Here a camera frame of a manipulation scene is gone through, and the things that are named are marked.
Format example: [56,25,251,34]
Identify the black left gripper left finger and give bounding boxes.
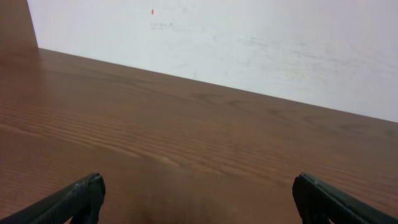
[1,173,106,224]

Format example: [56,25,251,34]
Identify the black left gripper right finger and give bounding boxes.
[292,173,397,224]

